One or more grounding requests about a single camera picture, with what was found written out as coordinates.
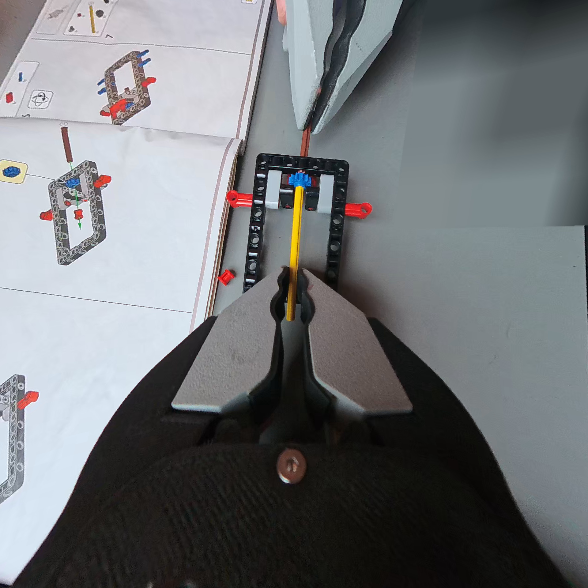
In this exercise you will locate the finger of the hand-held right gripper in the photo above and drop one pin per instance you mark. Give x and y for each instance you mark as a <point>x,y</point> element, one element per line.
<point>367,46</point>
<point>307,50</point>

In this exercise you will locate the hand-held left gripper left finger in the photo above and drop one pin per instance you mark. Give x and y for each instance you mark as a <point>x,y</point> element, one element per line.
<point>220,363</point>

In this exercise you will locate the lego instruction booklet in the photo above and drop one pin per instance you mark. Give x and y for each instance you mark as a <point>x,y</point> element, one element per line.
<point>115,321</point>

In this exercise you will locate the small red lego bush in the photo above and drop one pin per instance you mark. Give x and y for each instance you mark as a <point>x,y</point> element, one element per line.
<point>226,278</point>

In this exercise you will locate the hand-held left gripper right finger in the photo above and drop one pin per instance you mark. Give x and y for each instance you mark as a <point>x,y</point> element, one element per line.
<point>353,363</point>

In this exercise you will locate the brown lego axle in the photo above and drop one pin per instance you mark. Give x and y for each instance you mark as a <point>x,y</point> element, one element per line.
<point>304,144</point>

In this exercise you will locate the black lego frame assembly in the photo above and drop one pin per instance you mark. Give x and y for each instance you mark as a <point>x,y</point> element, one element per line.
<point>257,229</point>

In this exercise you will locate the yellow lego axle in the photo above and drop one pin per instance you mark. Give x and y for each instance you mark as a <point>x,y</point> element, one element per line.
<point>296,239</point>

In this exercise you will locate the blue lego gear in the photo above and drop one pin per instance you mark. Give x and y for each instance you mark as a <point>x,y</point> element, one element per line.
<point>298,179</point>

